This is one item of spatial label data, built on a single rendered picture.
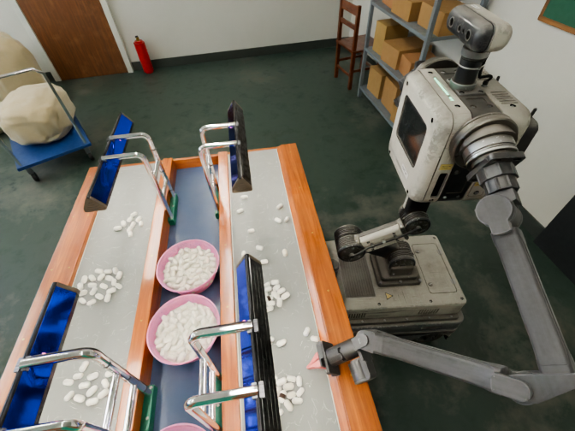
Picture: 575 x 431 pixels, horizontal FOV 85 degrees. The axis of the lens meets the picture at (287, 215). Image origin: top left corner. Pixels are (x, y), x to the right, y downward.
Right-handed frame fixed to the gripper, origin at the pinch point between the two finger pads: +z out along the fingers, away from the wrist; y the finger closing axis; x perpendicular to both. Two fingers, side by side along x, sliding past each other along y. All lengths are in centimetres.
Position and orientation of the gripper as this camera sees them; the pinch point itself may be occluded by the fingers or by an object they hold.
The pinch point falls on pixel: (309, 367)
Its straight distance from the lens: 117.6
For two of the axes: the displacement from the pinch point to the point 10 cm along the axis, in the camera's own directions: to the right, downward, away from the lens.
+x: 6.4, 4.4, 6.3
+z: -7.5, 5.3, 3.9
